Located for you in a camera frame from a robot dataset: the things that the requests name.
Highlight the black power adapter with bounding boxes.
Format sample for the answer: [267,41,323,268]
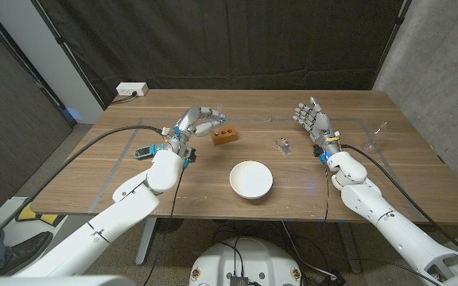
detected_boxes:
[318,272,347,286]

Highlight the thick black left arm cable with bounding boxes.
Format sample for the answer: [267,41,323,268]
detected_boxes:
[0,125,165,255]

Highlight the small clear crumpled plastic piece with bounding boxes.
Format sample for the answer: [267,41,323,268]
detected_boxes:
[273,137,292,156]

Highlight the grey finned device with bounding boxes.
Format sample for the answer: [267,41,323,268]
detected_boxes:
[228,274,250,286]

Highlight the white table leg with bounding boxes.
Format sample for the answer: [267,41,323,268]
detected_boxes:
[135,217,158,266]

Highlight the white power strip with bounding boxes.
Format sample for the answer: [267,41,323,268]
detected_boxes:
[115,82,149,97]

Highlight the brown block with holes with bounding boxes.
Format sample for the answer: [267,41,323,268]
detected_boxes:
[210,126,239,147]

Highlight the clear glass flask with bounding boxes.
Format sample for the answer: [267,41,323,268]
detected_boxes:
[366,121,389,154]

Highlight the grey table leg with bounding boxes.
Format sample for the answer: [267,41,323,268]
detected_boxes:
[338,222,363,274]

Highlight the blue toy flip phone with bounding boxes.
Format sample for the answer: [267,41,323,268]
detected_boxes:
[133,143,166,160]

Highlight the thin black hand cable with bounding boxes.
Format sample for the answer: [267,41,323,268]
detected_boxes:
[141,166,186,286]
[322,160,443,286]

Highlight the white round dish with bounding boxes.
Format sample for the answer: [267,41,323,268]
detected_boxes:
[229,160,274,200]

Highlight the yellow and black floor object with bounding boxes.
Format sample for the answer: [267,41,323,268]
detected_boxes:
[15,202,69,226]

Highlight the dark grey door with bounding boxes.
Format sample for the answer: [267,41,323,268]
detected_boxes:
[0,7,75,211]

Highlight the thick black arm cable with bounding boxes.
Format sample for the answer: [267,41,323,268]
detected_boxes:
[0,125,165,255]
[339,144,458,258]

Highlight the black round floor disk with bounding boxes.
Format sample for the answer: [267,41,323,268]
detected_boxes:
[155,217,184,235]

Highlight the thin black right hand cable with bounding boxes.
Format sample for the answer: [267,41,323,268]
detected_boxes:
[322,160,443,286]

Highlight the thin black left hand cable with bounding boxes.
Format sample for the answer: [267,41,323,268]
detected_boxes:
[141,166,186,286]

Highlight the black backdrop curtain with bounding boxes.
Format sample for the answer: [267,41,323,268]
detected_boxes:
[32,0,407,109]

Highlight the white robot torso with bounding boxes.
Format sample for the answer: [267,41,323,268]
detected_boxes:
[188,237,302,286]

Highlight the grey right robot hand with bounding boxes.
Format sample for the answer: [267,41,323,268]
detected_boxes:
[292,96,341,157]

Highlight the white floor base plate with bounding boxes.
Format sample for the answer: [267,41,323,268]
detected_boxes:
[0,196,75,247]

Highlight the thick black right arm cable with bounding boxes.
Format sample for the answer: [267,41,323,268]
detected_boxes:
[339,144,458,258]

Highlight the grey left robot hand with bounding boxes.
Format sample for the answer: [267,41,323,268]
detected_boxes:
[169,105,227,158]

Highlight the black power strip cord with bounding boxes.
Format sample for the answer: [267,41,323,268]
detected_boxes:
[111,91,138,105]

